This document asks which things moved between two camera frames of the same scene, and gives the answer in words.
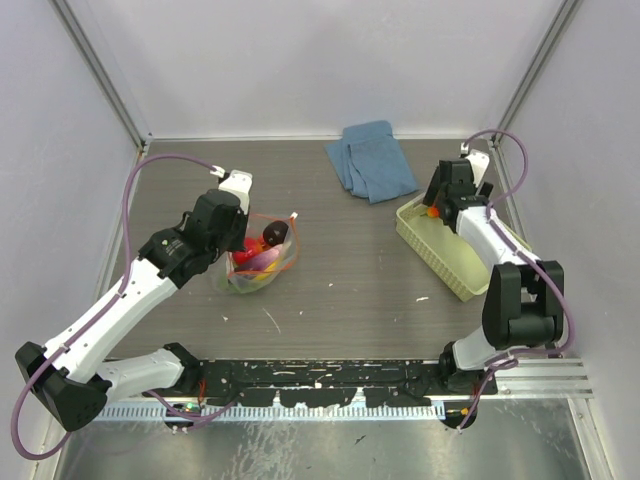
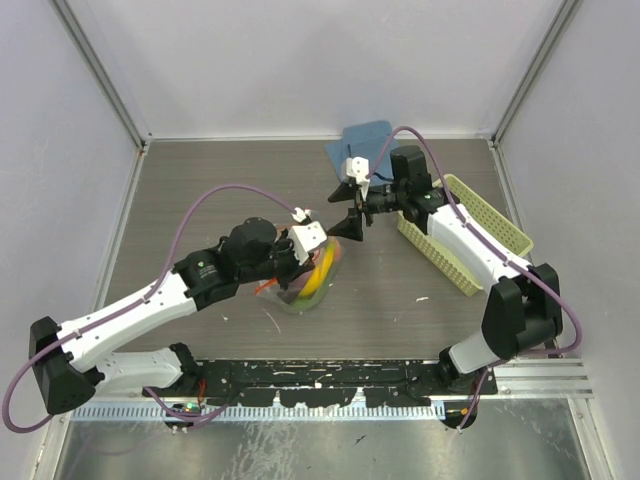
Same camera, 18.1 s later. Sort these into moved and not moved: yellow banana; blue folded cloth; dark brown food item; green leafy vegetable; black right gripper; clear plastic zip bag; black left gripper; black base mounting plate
Moved: green leafy vegetable; yellow banana; dark brown food item; clear plastic zip bag; black right gripper; black left gripper
Not moved: blue folded cloth; black base mounting plate
